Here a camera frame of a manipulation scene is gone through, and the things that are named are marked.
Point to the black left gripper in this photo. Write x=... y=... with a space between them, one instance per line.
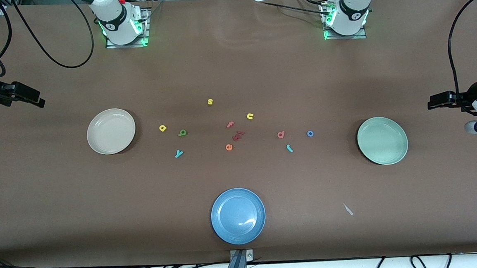
x=465 y=97

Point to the blue letter o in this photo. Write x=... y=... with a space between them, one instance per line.
x=307 y=134

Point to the yellow letter a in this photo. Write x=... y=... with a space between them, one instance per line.
x=163 y=129

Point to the teal letter r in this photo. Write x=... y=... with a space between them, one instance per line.
x=289 y=148

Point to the green foam letter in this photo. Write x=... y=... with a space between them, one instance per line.
x=182 y=133

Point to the pink letter d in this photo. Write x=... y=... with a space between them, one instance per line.
x=279 y=136

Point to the green plate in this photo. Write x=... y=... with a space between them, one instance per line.
x=382 y=141

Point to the beige plate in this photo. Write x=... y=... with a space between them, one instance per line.
x=111 y=131

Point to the white paper scrap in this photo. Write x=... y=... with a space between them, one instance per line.
x=348 y=209

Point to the teal letter y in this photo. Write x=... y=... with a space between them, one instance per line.
x=178 y=154

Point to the yellow letter n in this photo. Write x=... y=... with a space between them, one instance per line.
x=249 y=115

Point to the pink letter f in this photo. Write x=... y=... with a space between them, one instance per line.
x=230 y=124

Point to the orange letter e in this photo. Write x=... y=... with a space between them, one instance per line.
x=228 y=148

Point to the dark red letter k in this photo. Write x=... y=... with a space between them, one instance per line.
x=236 y=138

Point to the brown table cover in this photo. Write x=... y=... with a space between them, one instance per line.
x=234 y=59

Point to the blue plate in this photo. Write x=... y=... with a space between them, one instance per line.
x=238 y=216

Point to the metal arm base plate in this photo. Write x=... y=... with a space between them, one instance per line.
x=143 y=39
x=361 y=35

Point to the silver mounting bracket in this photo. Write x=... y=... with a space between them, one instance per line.
x=249 y=255

